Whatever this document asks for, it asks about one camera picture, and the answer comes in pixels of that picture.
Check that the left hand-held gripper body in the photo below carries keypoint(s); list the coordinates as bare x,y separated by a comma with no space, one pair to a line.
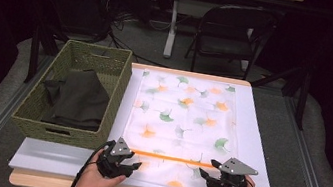
110,165

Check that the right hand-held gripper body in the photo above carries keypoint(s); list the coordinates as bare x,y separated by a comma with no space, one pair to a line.
231,184

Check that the leaf print zipper bag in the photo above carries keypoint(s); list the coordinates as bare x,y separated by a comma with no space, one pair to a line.
181,133

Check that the dark green cloth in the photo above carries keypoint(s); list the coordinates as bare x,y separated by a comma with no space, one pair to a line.
80,100

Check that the green woven basket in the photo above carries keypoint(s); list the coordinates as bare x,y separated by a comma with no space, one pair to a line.
34,106

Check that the person's left hand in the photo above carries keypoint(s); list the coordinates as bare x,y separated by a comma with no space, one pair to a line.
93,183

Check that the white board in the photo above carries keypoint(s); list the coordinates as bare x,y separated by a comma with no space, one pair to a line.
253,131

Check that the black folding chair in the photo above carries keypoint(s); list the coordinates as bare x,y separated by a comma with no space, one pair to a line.
226,45

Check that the white desk leg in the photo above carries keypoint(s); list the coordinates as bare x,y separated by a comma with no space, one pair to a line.
172,27

